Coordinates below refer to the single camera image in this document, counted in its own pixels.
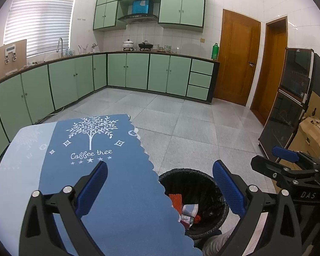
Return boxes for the orange plastic mesh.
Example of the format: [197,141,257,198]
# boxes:
[169,193,183,214]

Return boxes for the light blue tablecloth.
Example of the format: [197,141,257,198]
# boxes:
[0,121,58,256]

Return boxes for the light blue milk carton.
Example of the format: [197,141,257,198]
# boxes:
[181,204,199,222]

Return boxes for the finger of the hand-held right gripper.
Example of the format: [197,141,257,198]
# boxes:
[272,146,310,163]
[251,155,318,186]

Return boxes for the trash bin with black bag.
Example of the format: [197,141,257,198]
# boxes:
[159,169,229,240]

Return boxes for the open wooden door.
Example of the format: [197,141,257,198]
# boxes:
[250,16,288,119]

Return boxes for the blue box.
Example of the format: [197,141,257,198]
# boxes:
[132,0,153,15]

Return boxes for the closed wooden door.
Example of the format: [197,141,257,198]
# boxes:
[213,9,262,106]

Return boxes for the white bracket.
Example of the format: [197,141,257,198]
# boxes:
[5,45,18,64]

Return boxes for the blue tree print table runner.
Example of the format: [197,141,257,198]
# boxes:
[39,114,203,256]

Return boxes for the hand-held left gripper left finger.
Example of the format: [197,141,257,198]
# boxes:
[20,161,108,256]

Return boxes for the metal kitchen faucet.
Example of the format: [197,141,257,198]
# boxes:
[56,37,64,58]

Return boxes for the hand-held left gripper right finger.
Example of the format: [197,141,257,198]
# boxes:
[212,160,301,256]

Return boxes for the green upper wall cabinets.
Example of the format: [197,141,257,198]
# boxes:
[93,0,206,32]

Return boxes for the cardboard box on counter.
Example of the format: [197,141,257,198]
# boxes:
[0,39,28,78]

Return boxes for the green cabinet drawer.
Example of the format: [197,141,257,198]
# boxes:
[191,59,214,76]
[189,72,212,88]
[187,85,211,101]

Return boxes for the green lower kitchen cabinets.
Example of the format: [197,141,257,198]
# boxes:
[0,51,220,167]

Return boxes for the white window blind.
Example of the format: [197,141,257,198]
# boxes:
[3,0,78,58]

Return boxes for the black glass cabinet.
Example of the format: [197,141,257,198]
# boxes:
[258,47,320,163]

